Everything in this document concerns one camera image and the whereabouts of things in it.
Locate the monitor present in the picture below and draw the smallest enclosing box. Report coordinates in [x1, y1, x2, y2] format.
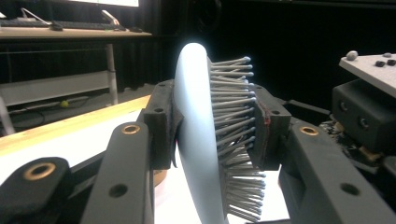
[68, 0, 140, 8]

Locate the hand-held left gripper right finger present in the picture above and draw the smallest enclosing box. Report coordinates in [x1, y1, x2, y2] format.
[248, 83, 292, 172]

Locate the black floor cable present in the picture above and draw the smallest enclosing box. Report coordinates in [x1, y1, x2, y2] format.
[8, 96, 92, 127]

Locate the white handheld device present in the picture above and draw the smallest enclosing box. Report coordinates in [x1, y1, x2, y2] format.
[100, 9, 121, 26]

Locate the light blue hairbrush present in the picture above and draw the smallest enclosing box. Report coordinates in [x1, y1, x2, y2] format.
[172, 42, 267, 224]

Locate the wooden desk with metal frame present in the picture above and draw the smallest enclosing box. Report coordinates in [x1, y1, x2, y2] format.
[0, 26, 153, 107]

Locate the black keyboard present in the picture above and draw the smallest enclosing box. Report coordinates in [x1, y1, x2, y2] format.
[0, 19, 127, 32]

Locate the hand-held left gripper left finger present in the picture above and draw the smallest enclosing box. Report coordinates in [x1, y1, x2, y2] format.
[136, 78, 185, 171]

